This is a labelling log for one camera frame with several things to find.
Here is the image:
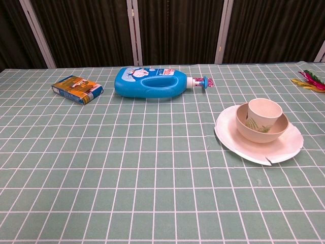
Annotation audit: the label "blue detergent pump bottle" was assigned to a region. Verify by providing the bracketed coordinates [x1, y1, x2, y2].
[114, 66, 214, 99]

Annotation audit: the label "green grid tablecloth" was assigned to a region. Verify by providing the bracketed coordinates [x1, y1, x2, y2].
[0, 60, 325, 244]

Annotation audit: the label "white paper cup green print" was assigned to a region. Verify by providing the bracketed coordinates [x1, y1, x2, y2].
[244, 98, 283, 134]

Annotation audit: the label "blue orange cardboard box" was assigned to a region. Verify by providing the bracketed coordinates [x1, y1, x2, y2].
[51, 75, 104, 105]

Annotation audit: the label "dark folding screen white frames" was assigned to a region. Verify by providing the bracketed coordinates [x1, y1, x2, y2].
[0, 0, 325, 72]

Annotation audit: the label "beige bowl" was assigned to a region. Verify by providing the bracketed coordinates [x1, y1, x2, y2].
[235, 102, 289, 143]

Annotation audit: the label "colourful feather shuttlecock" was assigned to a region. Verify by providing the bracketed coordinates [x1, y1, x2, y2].
[290, 70, 325, 93]

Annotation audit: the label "white paper plate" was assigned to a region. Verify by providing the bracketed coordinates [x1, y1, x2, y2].
[214, 104, 305, 167]

